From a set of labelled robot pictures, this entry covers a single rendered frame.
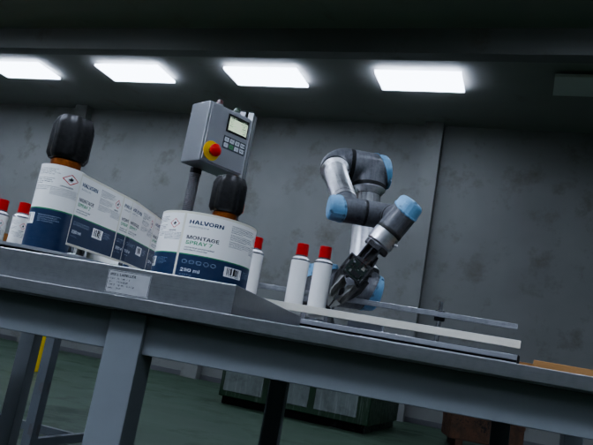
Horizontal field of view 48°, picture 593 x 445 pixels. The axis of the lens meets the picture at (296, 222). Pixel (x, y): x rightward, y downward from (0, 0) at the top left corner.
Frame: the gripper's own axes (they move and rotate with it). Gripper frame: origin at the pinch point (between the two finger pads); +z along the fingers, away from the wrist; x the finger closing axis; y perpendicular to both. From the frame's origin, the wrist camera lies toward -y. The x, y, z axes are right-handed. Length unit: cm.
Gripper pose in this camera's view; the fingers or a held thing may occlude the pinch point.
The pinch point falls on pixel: (332, 303)
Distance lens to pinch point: 181.4
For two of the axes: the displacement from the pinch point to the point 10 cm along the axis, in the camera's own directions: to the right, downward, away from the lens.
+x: 7.6, 6.0, -2.6
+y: -1.6, -2.1, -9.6
